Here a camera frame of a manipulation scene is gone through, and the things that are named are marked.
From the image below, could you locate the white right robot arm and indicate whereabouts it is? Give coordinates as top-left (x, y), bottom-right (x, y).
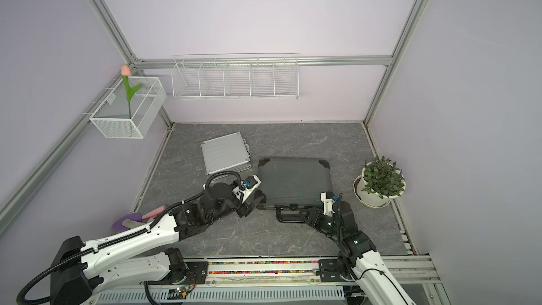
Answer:
top-left (299, 193), bottom-right (415, 304)

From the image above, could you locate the silver aluminium poker case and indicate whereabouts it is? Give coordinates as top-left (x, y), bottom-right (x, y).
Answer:
top-left (201, 132), bottom-right (252, 176)

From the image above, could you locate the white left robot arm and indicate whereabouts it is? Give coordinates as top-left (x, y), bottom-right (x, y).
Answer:
top-left (16, 171), bottom-right (265, 304)

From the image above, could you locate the aluminium frame corner post left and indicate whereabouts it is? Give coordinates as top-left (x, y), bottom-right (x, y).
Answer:
top-left (67, 0), bottom-right (174, 128)

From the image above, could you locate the white plant pot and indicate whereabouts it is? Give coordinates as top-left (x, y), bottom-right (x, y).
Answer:
top-left (352, 167), bottom-right (406, 208)

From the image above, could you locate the aluminium frame corner post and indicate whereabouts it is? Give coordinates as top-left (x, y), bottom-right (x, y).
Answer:
top-left (67, 0), bottom-right (174, 128)
top-left (364, 0), bottom-right (429, 128)

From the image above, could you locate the aluminium left side frame bar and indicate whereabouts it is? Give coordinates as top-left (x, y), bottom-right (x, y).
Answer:
top-left (1, 73), bottom-right (121, 237)

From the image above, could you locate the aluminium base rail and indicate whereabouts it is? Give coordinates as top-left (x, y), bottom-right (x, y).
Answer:
top-left (86, 254), bottom-right (450, 304)

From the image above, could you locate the white wire wall shelf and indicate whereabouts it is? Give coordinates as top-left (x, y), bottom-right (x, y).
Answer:
top-left (172, 53), bottom-right (300, 100)

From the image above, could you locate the green potted plant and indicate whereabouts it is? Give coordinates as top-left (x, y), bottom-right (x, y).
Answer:
top-left (362, 156), bottom-right (406, 199)

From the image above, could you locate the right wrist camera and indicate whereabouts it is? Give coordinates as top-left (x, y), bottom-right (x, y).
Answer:
top-left (320, 192), bottom-right (342, 217)

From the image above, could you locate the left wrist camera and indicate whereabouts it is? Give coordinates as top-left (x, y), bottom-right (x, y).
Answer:
top-left (235, 175), bottom-right (261, 203)

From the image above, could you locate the aluminium frame corner post right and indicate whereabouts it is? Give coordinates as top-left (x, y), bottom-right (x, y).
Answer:
top-left (364, 0), bottom-right (429, 128)

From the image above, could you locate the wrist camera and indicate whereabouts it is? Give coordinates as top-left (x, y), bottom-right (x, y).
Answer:
top-left (235, 175), bottom-right (261, 203)
top-left (320, 192), bottom-right (342, 217)

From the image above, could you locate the aluminium horizontal frame bar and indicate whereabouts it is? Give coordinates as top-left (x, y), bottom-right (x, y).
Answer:
top-left (134, 54), bottom-right (394, 70)

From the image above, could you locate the white mesh wall basket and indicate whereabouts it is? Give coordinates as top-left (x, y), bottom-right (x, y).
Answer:
top-left (89, 76), bottom-right (167, 139)

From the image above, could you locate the pink artificial tulip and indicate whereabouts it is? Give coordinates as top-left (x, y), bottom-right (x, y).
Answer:
top-left (121, 65), bottom-right (143, 119)

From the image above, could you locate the pink purple toy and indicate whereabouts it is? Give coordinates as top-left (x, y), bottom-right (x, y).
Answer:
top-left (112, 206), bottom-right (166, 232)

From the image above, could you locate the dark grey poker case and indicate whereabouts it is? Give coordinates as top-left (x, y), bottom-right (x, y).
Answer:
top-left (257, 157), bottom-right (333, 223)

